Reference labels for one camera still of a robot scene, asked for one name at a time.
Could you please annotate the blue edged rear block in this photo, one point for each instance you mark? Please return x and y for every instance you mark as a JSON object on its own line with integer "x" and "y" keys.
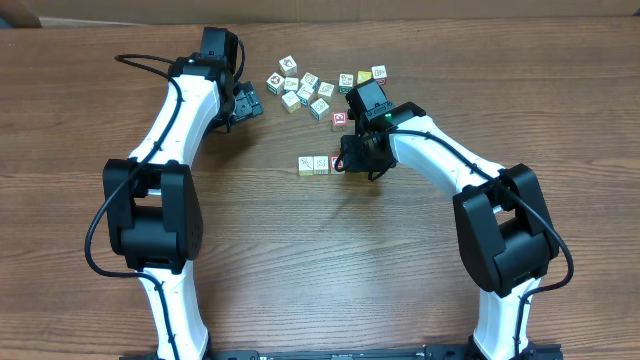
{"x": 311, "y": 80}

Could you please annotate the small rear centre block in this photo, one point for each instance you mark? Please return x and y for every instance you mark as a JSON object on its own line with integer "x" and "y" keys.
{"x": 291, "y": 84}

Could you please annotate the brown cardboard backdrop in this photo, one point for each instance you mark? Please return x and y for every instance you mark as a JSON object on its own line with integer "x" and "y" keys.
{"x": 35, "y": 13}

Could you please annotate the green B letter block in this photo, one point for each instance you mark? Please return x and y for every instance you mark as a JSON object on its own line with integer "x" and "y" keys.
{"x": 346, "y": 83}

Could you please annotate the far rear cluster block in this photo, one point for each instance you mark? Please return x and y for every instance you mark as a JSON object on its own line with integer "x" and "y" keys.
{"x": 288, "y": 66}

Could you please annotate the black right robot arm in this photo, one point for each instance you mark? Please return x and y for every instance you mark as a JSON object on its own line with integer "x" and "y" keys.
{"x": 505, "y": 236}

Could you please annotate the red number 3 block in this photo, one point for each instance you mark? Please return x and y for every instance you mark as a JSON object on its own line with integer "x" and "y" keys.
{"x": 379, "y": 74}

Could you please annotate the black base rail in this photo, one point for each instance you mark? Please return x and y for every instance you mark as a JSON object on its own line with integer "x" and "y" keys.
{"x": 429, "y": 352}

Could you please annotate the yellow top picture block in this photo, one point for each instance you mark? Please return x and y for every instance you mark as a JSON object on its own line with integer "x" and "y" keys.
{"x": 321, "y": 165}

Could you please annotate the far left cluster block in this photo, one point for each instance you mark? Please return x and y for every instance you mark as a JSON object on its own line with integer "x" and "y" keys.
{"x": 275, "y": 83}

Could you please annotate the red E block front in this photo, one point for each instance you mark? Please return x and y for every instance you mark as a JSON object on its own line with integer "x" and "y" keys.
{"x": 336, "y": 165}

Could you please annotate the blue edged block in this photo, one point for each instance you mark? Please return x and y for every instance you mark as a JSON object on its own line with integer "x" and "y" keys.
{"x": 305, "y": 94}
{"x": 311, "y": 80}

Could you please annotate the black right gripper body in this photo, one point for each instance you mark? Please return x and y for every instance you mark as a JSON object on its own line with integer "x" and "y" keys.
{"x": 361, "y": 158}

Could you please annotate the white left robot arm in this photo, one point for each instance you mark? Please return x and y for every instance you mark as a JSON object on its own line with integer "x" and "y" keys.
{"x": 151, "y": 206}

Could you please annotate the plain wooden picture block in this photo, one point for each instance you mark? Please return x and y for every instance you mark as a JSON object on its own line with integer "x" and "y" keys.
{"x": 305, "y": 165}

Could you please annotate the red e block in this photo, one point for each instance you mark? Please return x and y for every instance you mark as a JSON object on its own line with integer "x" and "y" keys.
{"x": 336, "y": 165}
{"x": 339, "y": 121}

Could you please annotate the blue edged centre block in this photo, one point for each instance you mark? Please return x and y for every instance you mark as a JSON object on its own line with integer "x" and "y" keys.
{"x": 305, "y": 94}

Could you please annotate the yellow G letter block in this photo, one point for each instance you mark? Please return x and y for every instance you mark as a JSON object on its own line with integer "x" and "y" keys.
{"x": 291, "y": 102}

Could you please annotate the yellow top hand block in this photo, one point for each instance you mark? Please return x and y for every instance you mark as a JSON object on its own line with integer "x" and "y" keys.
{"x": 363, "y": 76}

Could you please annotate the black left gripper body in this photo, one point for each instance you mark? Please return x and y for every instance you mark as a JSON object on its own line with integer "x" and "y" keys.
{"x": 246, "y": 101}

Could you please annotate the red E block rear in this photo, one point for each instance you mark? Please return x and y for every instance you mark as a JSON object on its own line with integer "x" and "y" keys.
{"x": 339, "y": 121}

